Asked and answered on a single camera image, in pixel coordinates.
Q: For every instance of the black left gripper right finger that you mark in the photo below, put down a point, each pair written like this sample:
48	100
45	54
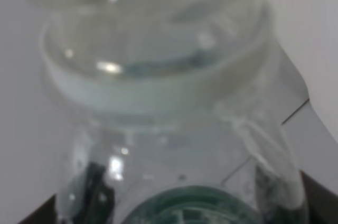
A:
322	203

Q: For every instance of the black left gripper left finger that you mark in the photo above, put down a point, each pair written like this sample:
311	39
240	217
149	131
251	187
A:
45	214

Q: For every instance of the clear bottle green label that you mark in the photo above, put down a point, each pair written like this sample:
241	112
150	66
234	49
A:
171	120

